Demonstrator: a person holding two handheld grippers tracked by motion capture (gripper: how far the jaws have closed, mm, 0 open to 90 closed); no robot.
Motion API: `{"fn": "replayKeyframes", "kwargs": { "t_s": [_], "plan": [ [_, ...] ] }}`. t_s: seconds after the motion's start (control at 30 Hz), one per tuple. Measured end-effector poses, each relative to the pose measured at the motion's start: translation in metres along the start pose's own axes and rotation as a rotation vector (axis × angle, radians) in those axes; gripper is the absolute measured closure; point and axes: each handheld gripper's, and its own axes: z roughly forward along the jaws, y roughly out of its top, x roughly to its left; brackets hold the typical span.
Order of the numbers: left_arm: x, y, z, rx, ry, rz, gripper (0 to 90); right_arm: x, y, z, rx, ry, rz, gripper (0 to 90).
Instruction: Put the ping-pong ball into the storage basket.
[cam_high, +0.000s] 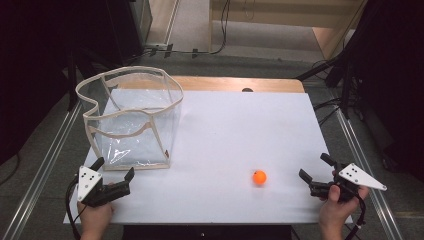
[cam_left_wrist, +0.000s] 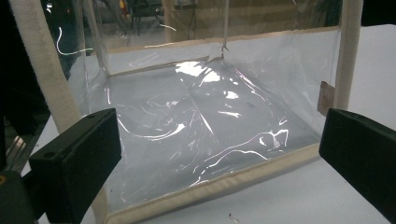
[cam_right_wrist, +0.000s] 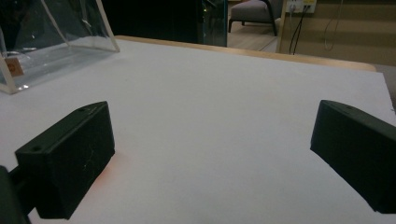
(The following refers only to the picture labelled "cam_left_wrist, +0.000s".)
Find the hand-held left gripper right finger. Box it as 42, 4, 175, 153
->
318, 107, 396, 224

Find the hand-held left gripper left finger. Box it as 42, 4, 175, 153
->
28, 107, 122, 224

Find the clear storage bag beige trim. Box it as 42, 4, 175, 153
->
8, 0, 364, 224

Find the white table cover sheet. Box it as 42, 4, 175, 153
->
21, 23, 396, 224

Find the black curtain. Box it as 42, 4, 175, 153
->
0, 0, 52, 132

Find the wooden cabinet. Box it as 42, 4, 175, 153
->
162, 0, 344, 44

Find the metal floor rail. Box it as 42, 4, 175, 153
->
4, 133, 30, 172

